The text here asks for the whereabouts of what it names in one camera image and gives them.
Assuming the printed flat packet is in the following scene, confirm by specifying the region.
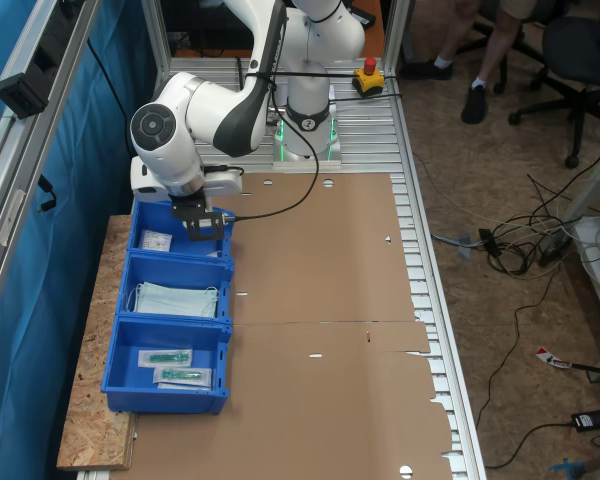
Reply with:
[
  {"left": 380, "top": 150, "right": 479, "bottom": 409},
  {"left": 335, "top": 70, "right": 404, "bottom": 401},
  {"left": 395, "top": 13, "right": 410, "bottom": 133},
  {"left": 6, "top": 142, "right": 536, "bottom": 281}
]
[{"left": 138, "top": 228, "right": 174, "bottom": 251}]

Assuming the blue bin with gauze packets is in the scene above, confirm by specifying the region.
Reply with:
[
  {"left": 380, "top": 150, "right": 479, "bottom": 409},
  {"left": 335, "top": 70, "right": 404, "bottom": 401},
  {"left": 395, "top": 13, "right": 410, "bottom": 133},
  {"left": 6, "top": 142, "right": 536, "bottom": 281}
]
[{"left": 128, "top": 195, "right": 238, "bottom": 261}]

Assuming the blue bin with masks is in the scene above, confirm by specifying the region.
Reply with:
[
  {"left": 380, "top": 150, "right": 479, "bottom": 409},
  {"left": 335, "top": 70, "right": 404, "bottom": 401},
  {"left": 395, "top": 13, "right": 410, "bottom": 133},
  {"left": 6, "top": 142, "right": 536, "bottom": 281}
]
[{"left": 115, "top": 249, "right": 235, "bottom": 326}]

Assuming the stack of white face masks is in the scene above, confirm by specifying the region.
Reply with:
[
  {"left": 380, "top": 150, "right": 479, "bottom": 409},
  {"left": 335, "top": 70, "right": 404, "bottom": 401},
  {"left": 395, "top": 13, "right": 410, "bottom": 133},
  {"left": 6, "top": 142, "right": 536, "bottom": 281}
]
[{"left": 125, "top": 281, "right": 220, "bottom": 320}]

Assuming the grey power strip on beam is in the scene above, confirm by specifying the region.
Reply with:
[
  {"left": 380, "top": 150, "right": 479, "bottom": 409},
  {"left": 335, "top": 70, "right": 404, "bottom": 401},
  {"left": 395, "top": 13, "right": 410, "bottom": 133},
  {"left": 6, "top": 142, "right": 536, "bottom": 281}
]
[{"left": 0, "top": 0, "right": 99, "bottom": 120}]

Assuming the clear packet with green item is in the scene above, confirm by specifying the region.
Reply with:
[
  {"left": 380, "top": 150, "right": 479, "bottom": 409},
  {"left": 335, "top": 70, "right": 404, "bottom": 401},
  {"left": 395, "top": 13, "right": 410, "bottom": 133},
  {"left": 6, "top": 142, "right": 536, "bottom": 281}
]
[
  {"left": 138, "top": 348, "right": 194, "bottom": 370},
  {"left": 152, "top": 367, "right": 215, "bottom": 391}
]

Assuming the blue bin with green packets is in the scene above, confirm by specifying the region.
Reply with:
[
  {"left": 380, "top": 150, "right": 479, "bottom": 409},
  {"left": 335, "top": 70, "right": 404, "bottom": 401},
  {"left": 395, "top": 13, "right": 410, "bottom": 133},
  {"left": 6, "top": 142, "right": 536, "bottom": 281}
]
[{"left": 100, "top": 314, "right": 232, "bottom": 415}]

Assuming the brown cardboard sheet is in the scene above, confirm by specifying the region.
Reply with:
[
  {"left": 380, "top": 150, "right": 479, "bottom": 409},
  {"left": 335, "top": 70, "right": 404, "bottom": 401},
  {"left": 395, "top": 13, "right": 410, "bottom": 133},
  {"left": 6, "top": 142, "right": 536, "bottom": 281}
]
[
  {"left": 145, "top": 172, "right": 420, "bottom": 326},
  {"left": 124, "top": 319, "right": 454, "bottom": 480}
]

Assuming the yellow emergency stop button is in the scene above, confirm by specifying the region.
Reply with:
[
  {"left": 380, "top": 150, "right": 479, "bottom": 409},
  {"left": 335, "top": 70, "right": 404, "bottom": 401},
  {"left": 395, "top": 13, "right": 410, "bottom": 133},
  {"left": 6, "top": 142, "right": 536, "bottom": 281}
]
[{"left": 352, "top": 56, "right": 385, "bottom": 99}]

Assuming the person's leg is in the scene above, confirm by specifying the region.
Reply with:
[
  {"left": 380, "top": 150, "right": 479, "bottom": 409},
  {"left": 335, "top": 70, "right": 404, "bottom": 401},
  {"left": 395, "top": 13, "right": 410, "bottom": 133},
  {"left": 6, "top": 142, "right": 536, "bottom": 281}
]
[
  {"left": 460, "top": 0, "right": 526, "bottom": 125},
  {"left": 399, "top": 0, "right": 484, "bottom": 82}
]

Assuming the black office chair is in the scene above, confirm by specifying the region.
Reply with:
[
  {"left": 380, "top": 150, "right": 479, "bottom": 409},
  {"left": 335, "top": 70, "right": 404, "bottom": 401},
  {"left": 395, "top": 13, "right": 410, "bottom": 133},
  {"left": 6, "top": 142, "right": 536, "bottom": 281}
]
[
  {"left": 492, "top": 0, "right": 576, "bottom": 96},
  {"left": 508, "top": 14, "right": 600, "bottom": 169}
]

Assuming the black floor power strip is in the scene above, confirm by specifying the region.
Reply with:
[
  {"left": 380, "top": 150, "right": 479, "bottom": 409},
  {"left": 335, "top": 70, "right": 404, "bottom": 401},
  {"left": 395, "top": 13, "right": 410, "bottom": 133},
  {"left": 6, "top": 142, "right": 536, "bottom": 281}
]
[{"left": 537, "top": 232, "right": 576, "bottom": 268}]

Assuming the red and white sticker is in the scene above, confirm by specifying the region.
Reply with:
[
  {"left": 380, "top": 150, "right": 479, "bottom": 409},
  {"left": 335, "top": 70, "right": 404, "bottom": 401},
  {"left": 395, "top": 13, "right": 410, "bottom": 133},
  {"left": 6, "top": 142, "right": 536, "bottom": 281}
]
[{"left": 535, "top": 346, "right": 571, "bottom": 370}]

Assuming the white slanted table leg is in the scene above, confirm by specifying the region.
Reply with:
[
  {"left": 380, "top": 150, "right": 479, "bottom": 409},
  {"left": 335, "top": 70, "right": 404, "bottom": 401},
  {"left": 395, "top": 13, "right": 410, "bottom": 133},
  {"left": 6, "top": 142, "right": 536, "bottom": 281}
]
[{"left": 562, "top": 139, "right": 600, "bottom": 226}]

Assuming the black metal stand foot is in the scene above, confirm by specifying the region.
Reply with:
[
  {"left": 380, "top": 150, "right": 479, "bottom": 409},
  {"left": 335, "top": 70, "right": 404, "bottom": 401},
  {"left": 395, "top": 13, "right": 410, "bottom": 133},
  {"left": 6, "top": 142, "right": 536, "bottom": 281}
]
[{"left": 569, "top": 362, "right": 600, "bottom": 401}]

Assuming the black power adapter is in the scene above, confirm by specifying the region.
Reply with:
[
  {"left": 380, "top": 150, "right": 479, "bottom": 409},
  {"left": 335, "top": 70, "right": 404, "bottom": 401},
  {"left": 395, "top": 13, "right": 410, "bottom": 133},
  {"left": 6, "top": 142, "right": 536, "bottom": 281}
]
[{"left": 571, "top": 409, "right": 600, "bottom": 434}]

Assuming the blue floor marker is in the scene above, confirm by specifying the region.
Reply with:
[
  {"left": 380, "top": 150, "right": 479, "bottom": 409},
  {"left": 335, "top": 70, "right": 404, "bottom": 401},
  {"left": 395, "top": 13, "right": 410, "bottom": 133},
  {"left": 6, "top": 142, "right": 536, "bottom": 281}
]
[{"left": 549, "top": 457, "right": 589, "bottom": 480}]

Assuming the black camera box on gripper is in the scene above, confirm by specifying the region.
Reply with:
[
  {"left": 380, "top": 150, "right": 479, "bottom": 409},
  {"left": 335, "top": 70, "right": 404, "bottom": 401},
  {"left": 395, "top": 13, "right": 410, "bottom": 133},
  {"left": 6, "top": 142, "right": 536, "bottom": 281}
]
[{"left": 171, "top": 196, "right": 237, "bottom": 245}]

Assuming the black dangling plug cable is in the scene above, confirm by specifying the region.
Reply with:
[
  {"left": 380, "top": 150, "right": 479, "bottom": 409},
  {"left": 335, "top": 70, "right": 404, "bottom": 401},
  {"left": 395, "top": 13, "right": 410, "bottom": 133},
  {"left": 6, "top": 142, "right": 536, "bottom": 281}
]
[{"left": 36, "top": 173, "right": 59, "bottom": 214}]

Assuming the black camera cable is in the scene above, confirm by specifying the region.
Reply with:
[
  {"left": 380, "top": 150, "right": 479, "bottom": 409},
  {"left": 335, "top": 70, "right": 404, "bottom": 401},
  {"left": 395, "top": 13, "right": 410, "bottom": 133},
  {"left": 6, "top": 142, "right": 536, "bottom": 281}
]
[{"left": 222, "top": 69, "right": 321, "bottom": 222}]

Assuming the long aluminium frame beam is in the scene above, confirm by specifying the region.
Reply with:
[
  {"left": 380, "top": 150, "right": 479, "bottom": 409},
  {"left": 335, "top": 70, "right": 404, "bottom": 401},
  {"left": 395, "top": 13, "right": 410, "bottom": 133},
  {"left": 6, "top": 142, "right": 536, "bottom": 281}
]
[{"left": 0, "top": 0, "right": 101, "bottom": 326}]

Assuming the black cable connector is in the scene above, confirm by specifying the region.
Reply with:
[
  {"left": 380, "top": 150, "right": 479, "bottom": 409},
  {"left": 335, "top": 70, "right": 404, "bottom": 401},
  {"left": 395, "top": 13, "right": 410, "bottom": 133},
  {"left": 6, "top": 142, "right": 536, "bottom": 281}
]
[{"left": 478, "top": 228, "right": 504, "bottom": 259}]

